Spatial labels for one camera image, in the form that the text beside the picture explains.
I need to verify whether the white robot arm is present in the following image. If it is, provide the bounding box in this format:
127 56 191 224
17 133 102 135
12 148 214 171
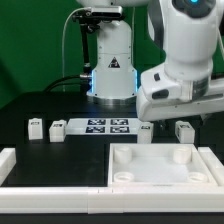
76 0 224 121

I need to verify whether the black cable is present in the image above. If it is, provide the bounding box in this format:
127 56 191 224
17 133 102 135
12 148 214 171
43 75 93 93

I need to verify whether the white cable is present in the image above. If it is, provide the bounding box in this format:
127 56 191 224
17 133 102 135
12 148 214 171
61 7 92 93

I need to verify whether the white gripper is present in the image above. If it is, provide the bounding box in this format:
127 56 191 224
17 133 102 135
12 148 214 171
136 64 224 121

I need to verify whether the white U-shaped obstacle fence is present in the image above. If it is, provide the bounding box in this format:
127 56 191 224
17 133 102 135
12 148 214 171
0 147 224 213

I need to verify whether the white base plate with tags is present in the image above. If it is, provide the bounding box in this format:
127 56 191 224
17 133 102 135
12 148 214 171
66 118 141 135

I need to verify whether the white square tabletop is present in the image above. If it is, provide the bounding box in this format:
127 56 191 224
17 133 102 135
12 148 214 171
108 144 218 187

